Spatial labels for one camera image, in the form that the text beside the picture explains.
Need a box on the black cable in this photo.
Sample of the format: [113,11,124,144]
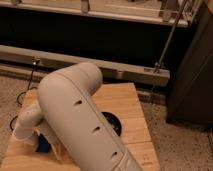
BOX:
[9,59,40,132]

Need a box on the blue sponge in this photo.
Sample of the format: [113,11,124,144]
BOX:
[36,134,51,153]

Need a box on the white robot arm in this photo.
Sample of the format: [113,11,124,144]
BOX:
[14,62,143,171]

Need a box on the black bowl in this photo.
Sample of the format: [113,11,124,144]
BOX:
[102,112,122,137]

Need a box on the metal rail beam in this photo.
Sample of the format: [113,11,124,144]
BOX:
[0,44,171,88]

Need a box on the dark cabinet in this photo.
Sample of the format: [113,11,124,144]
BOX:
[166,0,213,126]

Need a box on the metal rod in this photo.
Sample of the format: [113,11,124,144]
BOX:
[154,0,188,73]

